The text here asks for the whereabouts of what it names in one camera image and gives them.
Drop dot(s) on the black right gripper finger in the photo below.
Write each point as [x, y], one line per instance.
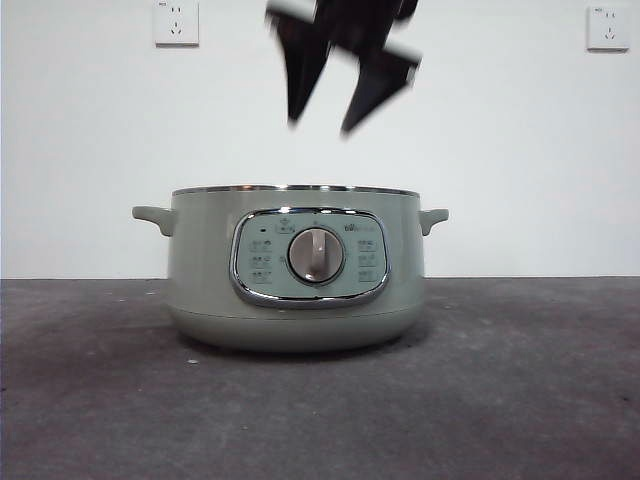
[375, 87]
[302, 65]

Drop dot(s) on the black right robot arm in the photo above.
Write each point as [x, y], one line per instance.
[360, 22]

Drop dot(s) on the sage green electric cooking pot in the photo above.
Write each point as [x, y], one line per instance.
[210, 280]

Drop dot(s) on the white wall socket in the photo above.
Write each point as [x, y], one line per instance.
[176, 25]
[608, 29]

